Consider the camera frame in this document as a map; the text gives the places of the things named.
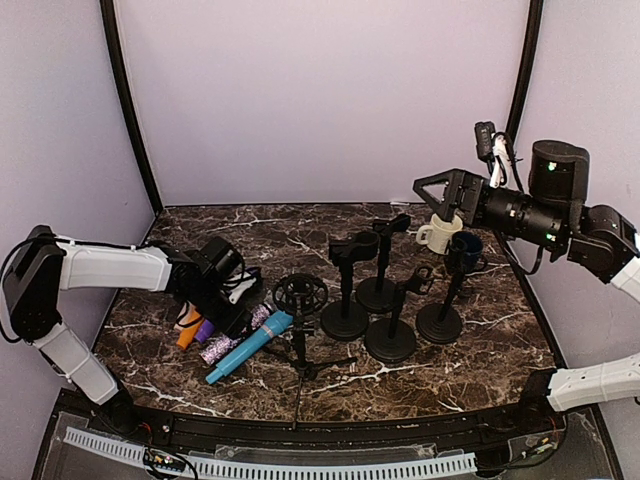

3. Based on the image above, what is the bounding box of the cream ceramic mug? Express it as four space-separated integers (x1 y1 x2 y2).
415 213 463 255

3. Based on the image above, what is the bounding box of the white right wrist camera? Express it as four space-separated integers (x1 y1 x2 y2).
474 121 524 192

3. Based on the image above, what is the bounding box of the pink microphone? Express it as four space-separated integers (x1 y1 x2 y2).
174 302 193 331

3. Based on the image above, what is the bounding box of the purple microphone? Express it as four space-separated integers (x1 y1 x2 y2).
194 281 262 344

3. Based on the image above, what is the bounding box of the white slotted cable duct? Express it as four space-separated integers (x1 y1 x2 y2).
63 427 477 479

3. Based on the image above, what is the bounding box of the glitter silver microphone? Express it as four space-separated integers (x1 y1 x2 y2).
200 301 276 366

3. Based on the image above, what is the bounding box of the black enclosure frame post right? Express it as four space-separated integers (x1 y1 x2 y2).
506 0 544 140

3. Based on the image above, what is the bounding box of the dark blue ceramic mug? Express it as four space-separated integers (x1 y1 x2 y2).
448 231 488 274

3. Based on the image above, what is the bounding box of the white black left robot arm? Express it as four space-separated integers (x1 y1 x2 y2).
1 225 259 436

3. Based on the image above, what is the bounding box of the black enclosure frame post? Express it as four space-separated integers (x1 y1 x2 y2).
99 0 164 216
506 0 544 140

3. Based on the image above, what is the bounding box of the black round-base stand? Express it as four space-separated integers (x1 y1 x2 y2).
321 231 379 342
355 213 411 314
415 235 467 345
364 264 433 364

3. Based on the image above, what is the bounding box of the light blue microphone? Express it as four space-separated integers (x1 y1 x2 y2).
205 311 293 385

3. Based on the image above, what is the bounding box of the black table edge rail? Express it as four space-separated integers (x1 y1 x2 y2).
56 381 567 468

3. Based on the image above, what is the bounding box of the orange microphone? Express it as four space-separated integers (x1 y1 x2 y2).
176 320 202 350

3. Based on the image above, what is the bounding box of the black enclosure frame post left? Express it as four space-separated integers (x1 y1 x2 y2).
99 0 164 216

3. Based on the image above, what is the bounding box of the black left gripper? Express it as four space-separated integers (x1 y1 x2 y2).
183 276 253 340

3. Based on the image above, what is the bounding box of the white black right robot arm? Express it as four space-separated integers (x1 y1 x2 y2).
413 139 639 434

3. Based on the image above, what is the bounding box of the small circuit board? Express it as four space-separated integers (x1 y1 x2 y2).
142 448 186 474

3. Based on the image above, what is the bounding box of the black tripod microphone stand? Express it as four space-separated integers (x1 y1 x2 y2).
262 273 357 431

